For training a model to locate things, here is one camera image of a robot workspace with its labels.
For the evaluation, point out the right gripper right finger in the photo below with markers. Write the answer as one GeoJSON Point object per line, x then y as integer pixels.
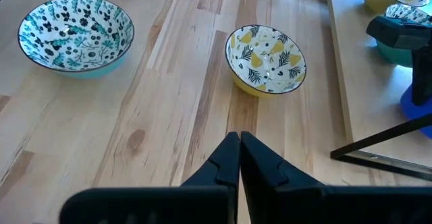
{"type": "Point", "coordinates": [263, 170]}

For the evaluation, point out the teal floral-pattern bowl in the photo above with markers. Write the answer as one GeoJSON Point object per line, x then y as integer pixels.
{"type": "Point", "coordinates": [393, 55]}
{"type": "Point", "coordinates": [76, 35]}

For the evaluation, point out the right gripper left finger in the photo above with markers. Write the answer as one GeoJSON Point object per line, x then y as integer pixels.
{"type": "Point", "coordinates": [219, 170]}

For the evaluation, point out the black aluminium table frame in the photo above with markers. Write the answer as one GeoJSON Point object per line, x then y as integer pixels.
{"type": "Point", "coordinates": [388, 166]}

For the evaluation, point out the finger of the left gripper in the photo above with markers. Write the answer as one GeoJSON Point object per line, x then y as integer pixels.
{"type": "Point", "coordinates": [422, 75]}

